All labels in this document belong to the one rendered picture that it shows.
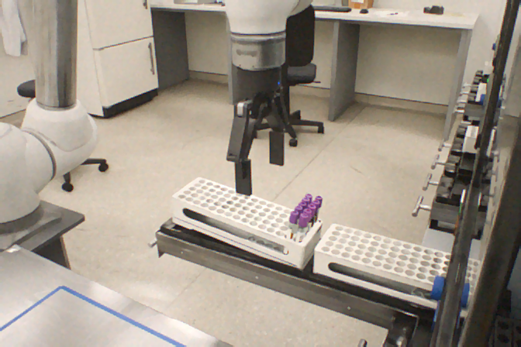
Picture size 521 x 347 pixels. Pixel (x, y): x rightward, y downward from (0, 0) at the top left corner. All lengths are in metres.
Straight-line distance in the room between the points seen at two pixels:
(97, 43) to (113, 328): 3.39
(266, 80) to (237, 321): 1.31
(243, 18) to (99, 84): 3.44
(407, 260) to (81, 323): 0.55
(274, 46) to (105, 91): 3.42
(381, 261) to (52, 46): 0.89
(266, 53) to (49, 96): 0.69
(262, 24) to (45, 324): 0.58
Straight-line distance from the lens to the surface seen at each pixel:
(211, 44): 5.10
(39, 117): 1.28
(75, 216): 1.31
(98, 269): 2.28
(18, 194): 1.22
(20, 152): 1.20
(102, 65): 4.05
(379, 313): 0.82
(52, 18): 1.19
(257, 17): 0.71
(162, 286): 2.10
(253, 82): 0.74
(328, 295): 0.83
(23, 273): 0.93
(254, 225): 0.87
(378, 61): 4.37
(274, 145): 0.88
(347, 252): 0.81
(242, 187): 0.79
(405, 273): 0.80
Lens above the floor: 1.34
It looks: 27 degrees down
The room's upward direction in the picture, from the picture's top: straight up
